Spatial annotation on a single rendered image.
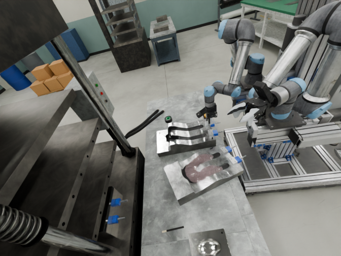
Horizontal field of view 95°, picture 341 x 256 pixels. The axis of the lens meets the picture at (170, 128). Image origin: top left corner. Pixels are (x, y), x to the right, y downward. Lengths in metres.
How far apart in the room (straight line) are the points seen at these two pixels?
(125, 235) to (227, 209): 0.68
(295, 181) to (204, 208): 1.13
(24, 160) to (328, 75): 1.35
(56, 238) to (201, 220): 0.75
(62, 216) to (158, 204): 0.59
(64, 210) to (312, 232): 1.99
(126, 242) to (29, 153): 0.78
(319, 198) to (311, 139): 1.03
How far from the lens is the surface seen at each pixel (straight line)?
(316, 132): 1.45
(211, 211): 1.16
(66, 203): 0.90
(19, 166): 0.80
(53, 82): 5.75
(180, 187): 1.10
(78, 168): 0.98
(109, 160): 1.25
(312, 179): 2.11
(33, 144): 0.85
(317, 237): 2.14
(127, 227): 1.27
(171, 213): 1.18
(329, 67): 1.05
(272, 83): 0.96
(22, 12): 0.87
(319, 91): 1.11
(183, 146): 1.31
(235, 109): 0.71
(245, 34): 1.23
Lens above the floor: 1.91
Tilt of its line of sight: 44 degrees down
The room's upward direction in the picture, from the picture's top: 17 degrees counter-clockwise
